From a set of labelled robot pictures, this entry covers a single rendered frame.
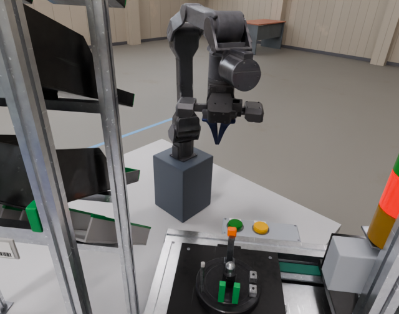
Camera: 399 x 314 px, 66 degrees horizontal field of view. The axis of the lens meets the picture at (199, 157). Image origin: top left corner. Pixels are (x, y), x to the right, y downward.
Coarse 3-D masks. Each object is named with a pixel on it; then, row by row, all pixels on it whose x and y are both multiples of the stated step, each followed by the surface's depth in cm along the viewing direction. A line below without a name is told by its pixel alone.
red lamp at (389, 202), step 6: (390, 174) 36; (396, 174) 35; (390, 180) 36; (396, 180) 35; (390, 186) 36; (396, 186) 35; (384, 192) 37; (390, 192) 36; (396, 192) 35; (384, 198) 37; (390, 198) 36; (396, 198) 35; (384, 204) 37; (390, 204) 36; (396, 204) 35; (384, 210) 37; (390, 210) 36; (396, 210) 36; (396, 216) 36
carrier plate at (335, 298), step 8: (320, 264) 73; (320, 272) 73; (328, 296) 67; (336, 296) 66; (344, 296) 66; (352, 296) 66; (336, 304) 64; (344, 304) 64; (352, 304) 64; (336, 312) 62; (344, 312) 62
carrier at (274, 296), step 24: (192, 264) 72; (216, 264) 70; (240, 264) 70; (264, 264) 72; (192, 288) 66; (216, 288) 64; (240, 288) 64; (264, 288) 67; (168, 312) 61; (192, 312) 61; (216, 312) 60; (240, 312) 60; (264, 312) 62
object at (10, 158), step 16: (0, 144) 36; (16, 144) 47; (0, 160) 36; (16, 160) 36; (64, 160) 39; (80, 160) 43; (96, 160) 46; (0, 176) 37; (16, 176) 36; (64, 176) 40; (80, 176) 43; (96, 176) 47; (128, 176) 58; (0, 192) 37; (16, 192) 36; (80, 192) 44; (96, 192) 48
